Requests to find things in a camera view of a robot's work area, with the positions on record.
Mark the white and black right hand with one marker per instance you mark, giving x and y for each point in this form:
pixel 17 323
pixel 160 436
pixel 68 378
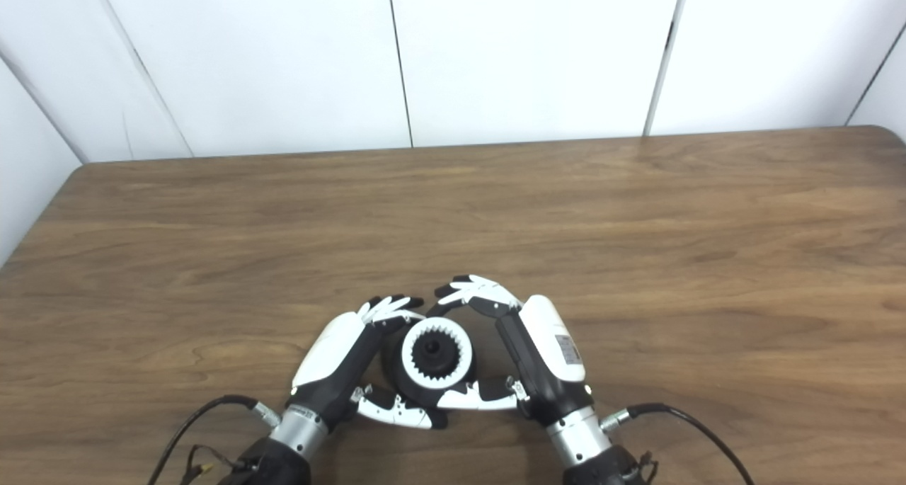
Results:
pixel 552 350

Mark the white and black left hand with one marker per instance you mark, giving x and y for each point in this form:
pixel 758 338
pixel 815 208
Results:
pixel 333 357

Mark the round black part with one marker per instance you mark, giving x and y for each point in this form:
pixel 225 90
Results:
pixel 433 350

